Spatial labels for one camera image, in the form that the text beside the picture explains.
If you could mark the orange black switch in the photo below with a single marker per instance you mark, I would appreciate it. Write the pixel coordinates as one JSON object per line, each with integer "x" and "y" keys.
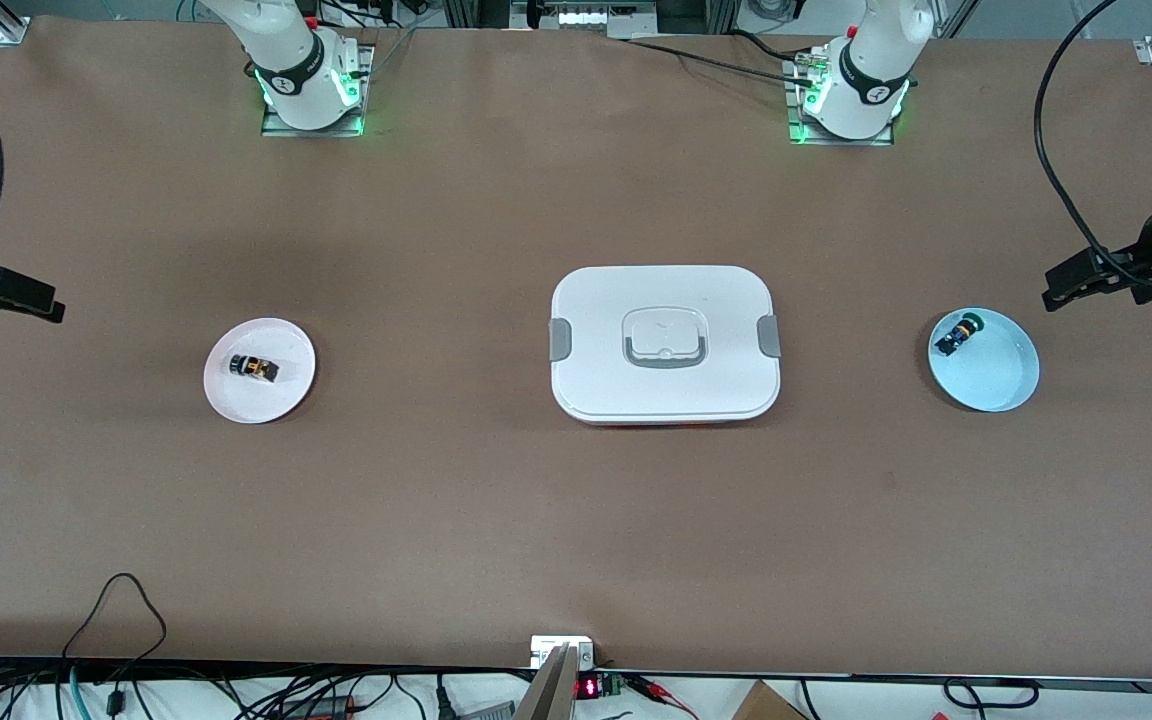
{"x": 254, "y": 368}

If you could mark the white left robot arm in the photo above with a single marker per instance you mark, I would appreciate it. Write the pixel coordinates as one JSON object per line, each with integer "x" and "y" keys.
{"x": 866, "y": 80}

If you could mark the light blue round plate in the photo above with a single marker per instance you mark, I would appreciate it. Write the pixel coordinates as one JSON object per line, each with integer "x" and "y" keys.
{"x": 996, "y": 375}

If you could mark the pink round plate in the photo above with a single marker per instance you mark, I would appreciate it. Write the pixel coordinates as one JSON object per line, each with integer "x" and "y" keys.
{"x": 261, "y": 400}

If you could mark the brown cardboard box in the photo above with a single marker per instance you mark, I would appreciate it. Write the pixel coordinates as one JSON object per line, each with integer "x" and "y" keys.
{"x": 766, "y": 703}

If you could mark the red clip leads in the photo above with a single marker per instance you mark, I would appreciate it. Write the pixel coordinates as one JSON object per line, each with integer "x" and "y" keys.
{"x": 661, "y": 692}

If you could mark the red digit display module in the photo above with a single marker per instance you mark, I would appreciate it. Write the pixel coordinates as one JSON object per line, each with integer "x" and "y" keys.
{"x": 596, "y": 687}

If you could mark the blue green switch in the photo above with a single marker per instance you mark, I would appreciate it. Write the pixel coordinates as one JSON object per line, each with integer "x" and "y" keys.
{"x": 956, "y": 332}

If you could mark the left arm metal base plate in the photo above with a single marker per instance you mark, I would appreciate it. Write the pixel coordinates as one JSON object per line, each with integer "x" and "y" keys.
{"x": 841, "y": 141}

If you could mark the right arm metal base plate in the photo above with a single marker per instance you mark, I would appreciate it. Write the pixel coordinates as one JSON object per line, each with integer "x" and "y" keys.
{"x": 281, "y": 128}

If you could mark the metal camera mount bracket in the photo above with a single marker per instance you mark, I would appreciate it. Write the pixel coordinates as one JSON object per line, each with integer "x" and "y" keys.
{"x": 561, "y": 680}

